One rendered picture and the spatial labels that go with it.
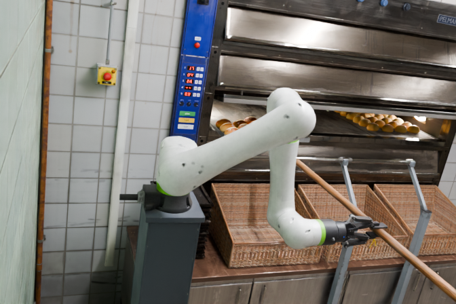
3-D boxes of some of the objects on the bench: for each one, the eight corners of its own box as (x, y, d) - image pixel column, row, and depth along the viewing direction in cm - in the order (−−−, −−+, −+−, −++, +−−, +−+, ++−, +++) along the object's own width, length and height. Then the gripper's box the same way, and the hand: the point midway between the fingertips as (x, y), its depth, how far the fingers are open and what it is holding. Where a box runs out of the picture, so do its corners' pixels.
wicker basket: (362, 218, 322) (372, 182, 313) (425, 217, 341) (435, 184, 332) (407, 257, 278) (419, 218, 270) (476, 254, 297) (489, 216, 289)
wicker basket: (203, 222, 279) (210, 182, 271) (284, 220, 298) (292, 182, 290) (227, 269, 236) (235, 223, 227) (320, 264, 255) (331, 221, 247)
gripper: (331, 207, 164) (383, 206, 173) (321, 245, 168) (372, 242, 177) (343, 217, 157) (396, 216, 166) (332, 256, 162) (384, 253, 171)
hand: (376, 229), depth 170 cm, fingers closed on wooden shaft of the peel, 3 cm apart
